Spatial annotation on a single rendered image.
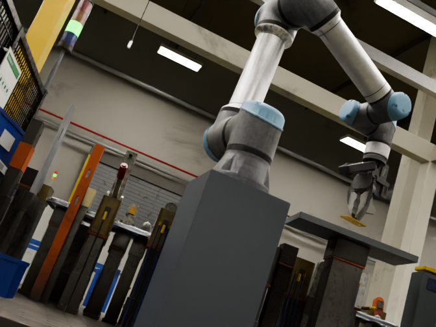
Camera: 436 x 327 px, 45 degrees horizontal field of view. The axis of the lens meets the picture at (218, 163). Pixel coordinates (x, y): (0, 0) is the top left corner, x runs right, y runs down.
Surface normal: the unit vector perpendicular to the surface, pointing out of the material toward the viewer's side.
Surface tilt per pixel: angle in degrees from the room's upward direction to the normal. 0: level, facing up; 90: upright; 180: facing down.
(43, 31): 90
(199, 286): 90
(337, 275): 90
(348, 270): 90
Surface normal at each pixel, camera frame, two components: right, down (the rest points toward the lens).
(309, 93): 0.32, -0.18
